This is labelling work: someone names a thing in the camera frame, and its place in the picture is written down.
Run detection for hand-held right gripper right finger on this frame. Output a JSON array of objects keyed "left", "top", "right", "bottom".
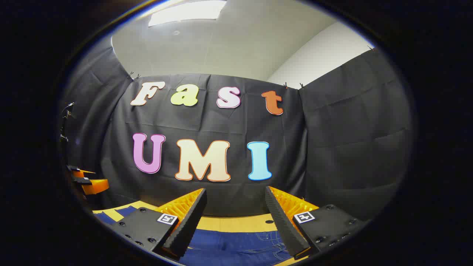
[{"left": 264, "top": 186, "right": 370, "bottom": 260}]

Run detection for black backdrop cloth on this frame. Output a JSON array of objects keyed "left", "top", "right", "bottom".
[{"left": 59, "top": 35, "right": 414, "bottom": 222}]

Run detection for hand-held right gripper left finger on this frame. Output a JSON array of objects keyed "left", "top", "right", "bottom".
[{"left": 111, "top": 188, "right": 207, "bottom": 259}]

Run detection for blue denim jeans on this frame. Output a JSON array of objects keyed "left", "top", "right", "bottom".
[{"left": 92, "top": 206, "right": 296, "bottom": 266}]

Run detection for thin black stand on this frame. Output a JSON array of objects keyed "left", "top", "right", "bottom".
[{"left": 59, "top": 102, "right": 76, "bottom": 145}]

